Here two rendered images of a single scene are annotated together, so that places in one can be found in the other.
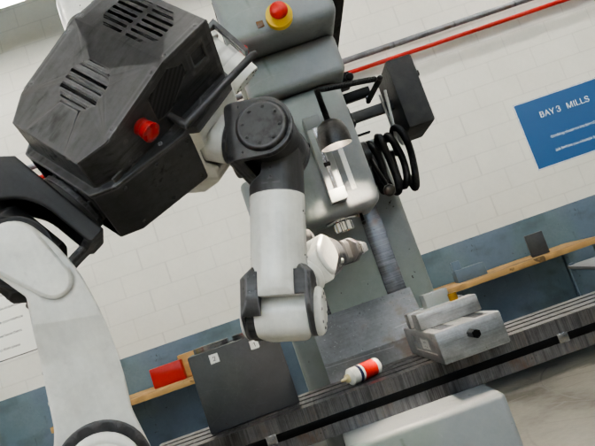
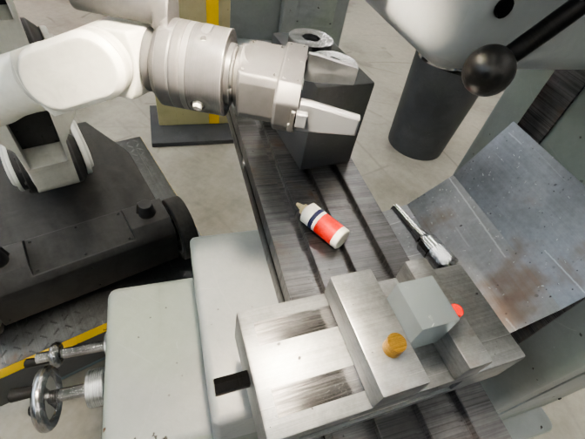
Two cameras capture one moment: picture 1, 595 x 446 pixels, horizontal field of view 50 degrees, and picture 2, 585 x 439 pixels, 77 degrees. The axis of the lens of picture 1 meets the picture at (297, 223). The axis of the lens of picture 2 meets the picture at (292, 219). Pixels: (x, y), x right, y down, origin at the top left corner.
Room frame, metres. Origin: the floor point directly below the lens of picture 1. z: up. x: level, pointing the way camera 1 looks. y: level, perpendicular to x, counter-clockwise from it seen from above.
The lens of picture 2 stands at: (1.32, -0.41, 1.42)
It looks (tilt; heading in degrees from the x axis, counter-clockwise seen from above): 47 degrees down; 67
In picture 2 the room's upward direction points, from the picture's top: 12 degrees clockwise
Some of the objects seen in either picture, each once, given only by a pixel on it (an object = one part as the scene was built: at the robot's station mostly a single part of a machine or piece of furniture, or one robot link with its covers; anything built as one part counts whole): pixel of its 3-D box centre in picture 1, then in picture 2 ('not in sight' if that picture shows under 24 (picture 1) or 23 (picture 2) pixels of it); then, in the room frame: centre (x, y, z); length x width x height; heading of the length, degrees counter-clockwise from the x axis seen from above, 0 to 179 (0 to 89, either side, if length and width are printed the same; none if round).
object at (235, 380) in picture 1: (242, 375); (312, 96); (1.59, 0.25, 1.03); 0.22 x 0.12 x 0.20; 99
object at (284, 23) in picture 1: (279, 16); not in sight; (1.34, -0.11, 1.76); 0.06 x 0.02 x 0.06; 92
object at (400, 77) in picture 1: (406, 100); not in sight; (1.88, -0.43, 1.62); 0.20 x 0.09 x 0.21; 2
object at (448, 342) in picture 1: (447, 326); (380, 339); (1.55, -0.26, 0.98); 0.35 x 0.15 x 0.11; 4
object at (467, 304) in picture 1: (445, 311); (371, 332); (1.52, -0.26, 1.02); 0.15 x 0.06 x 0.04; 94
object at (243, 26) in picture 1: (276, 40); not in sight; (1.59, -0.11, 1.81); 0.47 x 0.26 x 0.16; 2
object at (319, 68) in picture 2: not in sight; (330, 69); (1.50, -0.02, 1.22); 0.06 x 0.02 x 0.03; 160
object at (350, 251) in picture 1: (328, 257); (246, 79); (1.40, -0.04, 1.22); 0.13 x 0.12 x 0.10; 70
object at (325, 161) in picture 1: (324, 159); not in sight; (1.46, -0.11, 1.45); 0.04 x 0.04 x 0.21; 2
